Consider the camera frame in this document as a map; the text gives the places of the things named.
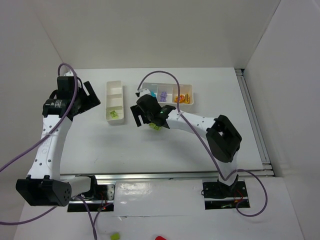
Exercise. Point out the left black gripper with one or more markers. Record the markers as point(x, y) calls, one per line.
point(88, 98)

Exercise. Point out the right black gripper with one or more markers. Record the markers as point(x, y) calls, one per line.
point(139, 114)

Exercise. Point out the green lego brick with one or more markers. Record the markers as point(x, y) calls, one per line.
point(155, 127)
point(113, 114)

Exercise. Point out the small white divided tray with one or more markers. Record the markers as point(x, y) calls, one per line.
point(114, 101)

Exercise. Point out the teal lego brick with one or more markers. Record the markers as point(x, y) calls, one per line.
point(153, 94)

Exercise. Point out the large white three-compartment tray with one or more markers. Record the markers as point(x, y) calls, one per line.
point(172, 92)

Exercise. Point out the orange oval lego piece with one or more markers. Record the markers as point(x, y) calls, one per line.
point(179, 99)

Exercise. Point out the yellow orange lego brick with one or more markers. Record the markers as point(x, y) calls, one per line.
point(187, 99)

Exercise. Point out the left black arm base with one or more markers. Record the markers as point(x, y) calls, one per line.
point(99, 199)

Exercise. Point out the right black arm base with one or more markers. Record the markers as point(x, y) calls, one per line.
point(219, 197)

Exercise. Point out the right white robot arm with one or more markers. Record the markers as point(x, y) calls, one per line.
point(223, 140)

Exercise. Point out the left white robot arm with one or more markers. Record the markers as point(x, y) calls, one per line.
point(43, 185)

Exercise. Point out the green lego on foreground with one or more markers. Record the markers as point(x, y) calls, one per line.
point(115, 236)

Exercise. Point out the red object at bottom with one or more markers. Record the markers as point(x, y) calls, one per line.
point(160, 238)

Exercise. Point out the aluminium rail right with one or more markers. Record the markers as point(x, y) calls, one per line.
point(265, 159)

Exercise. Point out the aluminium rail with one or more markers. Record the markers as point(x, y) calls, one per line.
point(204, 175)
point(265, 159)

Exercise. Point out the aluminium rail front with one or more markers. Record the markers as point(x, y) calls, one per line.
point(204, 175)

